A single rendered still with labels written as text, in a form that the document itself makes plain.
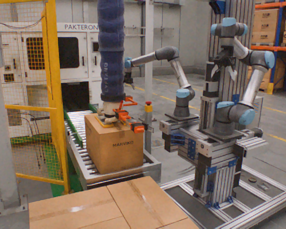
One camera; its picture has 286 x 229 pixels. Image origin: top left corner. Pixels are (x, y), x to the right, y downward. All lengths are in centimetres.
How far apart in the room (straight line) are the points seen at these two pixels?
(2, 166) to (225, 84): 220
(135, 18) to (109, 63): 982
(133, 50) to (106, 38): 972
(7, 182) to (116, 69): 159
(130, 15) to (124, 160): 1004
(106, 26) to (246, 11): 110
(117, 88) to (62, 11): 879
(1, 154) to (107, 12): 167
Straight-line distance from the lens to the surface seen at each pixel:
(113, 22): 212
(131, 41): 1178
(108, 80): 215
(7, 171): 276
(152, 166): 225
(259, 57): 185
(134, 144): 218
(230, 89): 205
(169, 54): 222
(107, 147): 209
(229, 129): 185
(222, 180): 237
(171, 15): 1302
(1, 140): 263
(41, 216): 188
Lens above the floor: 168
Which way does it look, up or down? 16 degrees down
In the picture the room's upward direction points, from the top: straight up
